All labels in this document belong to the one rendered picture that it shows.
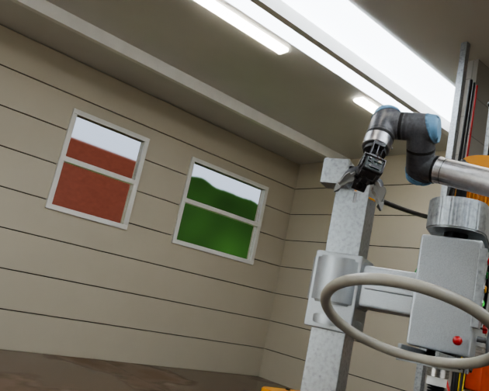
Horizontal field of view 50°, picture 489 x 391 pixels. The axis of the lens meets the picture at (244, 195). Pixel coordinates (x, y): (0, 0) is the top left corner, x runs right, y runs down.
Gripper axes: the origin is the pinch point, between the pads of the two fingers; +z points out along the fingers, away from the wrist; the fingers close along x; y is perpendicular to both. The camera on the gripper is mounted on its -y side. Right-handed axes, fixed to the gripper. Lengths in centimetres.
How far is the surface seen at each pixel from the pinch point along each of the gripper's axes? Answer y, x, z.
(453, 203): -27, 38, -35
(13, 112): -444, -392, -227
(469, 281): -34, 52, -11
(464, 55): -202, 80, -339
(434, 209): -34, 34, -34
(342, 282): 10.1, 1.8, 31.0
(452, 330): -42, 52, 6
